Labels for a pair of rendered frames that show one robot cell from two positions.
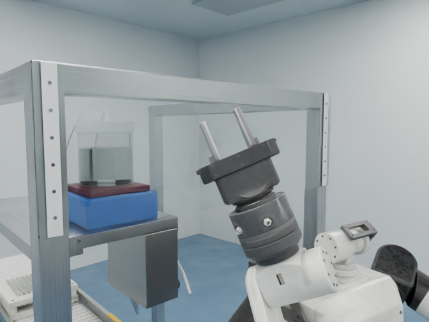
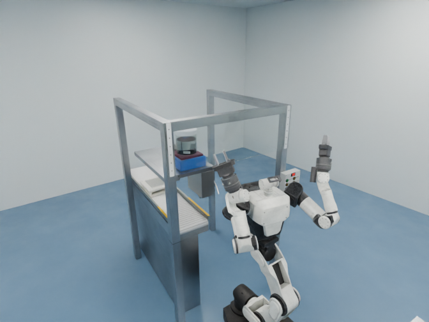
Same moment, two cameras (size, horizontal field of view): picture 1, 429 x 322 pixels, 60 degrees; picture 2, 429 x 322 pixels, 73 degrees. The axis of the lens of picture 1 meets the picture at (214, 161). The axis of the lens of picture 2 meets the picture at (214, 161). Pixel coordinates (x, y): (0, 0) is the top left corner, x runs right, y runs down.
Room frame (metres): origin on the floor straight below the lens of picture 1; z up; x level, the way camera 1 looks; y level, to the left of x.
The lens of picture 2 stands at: (-0.85, -0.23, 2.14)
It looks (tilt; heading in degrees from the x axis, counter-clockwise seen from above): 21 degrees down; 10
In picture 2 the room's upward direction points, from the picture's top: 1 degrees counter-clockwise
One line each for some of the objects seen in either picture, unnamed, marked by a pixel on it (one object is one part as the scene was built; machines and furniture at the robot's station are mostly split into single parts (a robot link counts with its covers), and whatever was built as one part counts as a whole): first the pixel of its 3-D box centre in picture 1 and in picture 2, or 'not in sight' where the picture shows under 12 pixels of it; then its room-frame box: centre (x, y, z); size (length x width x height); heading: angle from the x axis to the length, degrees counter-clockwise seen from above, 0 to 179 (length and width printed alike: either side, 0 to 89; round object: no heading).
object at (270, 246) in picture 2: not in sight; (256, 240); (0.86, -0.22, 0.89); 0.28 x 0.13 x 0.18; 44
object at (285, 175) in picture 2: not in sight; (289, 185); (1.39, -0.46, 1.08); 0.17 x 0.06 x 0.26; 132
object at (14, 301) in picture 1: (35, 285); (157, 183); (1.42, 0.71, 1.00); 0.25 x 0.24 x 0.02; 132
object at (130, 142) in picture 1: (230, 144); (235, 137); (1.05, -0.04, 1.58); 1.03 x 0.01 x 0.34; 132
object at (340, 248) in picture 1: (341, 249); (268, 184); (0.79, -0.28, 1.36); 0.10 x 0.07 x 0.09; 123
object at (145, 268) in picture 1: (141, 257); (200, 178); (1.05, 0.21, 1.25); 0.22 x 0.11 x 0.20; 42
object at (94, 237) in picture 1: (66, 214); (171, 160); (1.11, 0.45, 1.36); 0.62 x 0.38 x 0.04; 42
